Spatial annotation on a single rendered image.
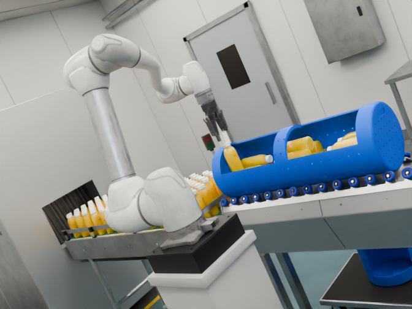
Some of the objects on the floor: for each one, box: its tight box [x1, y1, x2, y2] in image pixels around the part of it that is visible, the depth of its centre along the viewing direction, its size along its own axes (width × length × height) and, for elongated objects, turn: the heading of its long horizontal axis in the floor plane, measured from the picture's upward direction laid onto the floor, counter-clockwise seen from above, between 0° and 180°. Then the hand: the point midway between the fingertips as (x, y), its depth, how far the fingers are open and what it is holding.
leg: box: [275, 253, 312, 309], centre depth 256 cm, size 6×6×63 cm
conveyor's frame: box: [64, 229, 169, 309], centre depth 314 cm, size 48×164×90 cm, turn 115°
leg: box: [259, 253, 294, 309], centre depth 246 cm, size 6×6×63 cm
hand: (223, 139), depth 227 cm, fingers closed on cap, 4 cm apart
